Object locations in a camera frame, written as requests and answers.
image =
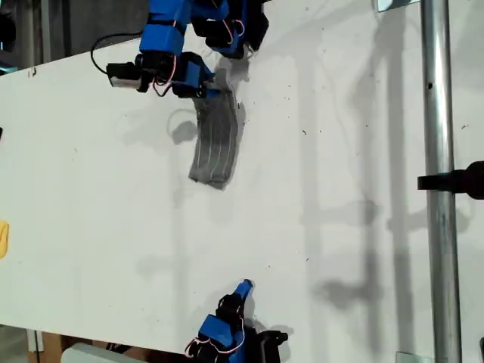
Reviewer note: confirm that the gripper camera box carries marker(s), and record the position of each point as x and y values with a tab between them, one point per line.
272	346
125	77

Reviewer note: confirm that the black clamp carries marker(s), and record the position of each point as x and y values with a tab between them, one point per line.
461	181

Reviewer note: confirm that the steel post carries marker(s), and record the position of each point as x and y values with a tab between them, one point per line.
440	227

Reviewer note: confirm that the wooden table frame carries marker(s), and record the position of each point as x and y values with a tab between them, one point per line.
49	346

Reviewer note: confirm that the grey white-striped towel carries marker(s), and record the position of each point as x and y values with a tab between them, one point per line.
217	143

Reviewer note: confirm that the white box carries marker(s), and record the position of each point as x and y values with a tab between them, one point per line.
94	355

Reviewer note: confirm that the yellow object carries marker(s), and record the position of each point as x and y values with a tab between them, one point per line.
3	240

